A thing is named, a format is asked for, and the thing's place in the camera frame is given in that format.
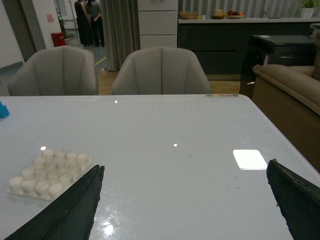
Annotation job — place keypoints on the bowl with bread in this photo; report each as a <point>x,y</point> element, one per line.
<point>218,14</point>

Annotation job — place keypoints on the fruit plate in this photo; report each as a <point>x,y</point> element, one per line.
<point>235,14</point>

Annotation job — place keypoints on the black glossy appliance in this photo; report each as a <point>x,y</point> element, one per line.
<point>288,50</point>

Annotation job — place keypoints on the left grey armchair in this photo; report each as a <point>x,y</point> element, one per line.
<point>58,71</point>

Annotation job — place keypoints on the person in black dress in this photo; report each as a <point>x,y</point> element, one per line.
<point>83,23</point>

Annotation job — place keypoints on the woven basket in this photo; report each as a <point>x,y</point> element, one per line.
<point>188,15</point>

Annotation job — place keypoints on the white potted plant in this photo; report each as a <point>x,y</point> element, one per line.
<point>307,7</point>

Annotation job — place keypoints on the white studded base plate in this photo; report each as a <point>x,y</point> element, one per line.
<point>49,175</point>

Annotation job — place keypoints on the grey armchair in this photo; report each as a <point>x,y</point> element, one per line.
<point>58,71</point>
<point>161,70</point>

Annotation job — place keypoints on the blue toy block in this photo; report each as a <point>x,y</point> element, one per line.
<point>4,112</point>

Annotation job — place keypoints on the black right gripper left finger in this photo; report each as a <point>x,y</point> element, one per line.
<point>70,216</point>

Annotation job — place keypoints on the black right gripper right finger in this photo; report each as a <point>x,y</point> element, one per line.
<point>298,200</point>

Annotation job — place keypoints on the dark kitchen counter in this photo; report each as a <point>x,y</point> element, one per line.
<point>221,44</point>

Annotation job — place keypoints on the white drawer cabinet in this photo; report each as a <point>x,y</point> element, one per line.
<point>158,23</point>

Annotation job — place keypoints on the right grey armchair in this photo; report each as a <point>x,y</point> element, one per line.
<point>161,70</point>

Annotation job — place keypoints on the coloured sticker strip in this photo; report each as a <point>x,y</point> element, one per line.
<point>222,95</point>

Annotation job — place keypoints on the grey curtain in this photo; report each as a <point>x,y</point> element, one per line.
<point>121,31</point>

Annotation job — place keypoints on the beige sofa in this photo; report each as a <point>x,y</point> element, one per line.
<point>290,97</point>

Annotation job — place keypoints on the person in grey top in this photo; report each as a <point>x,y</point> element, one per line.
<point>96,22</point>

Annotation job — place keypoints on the red bin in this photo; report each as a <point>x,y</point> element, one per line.
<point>58,39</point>

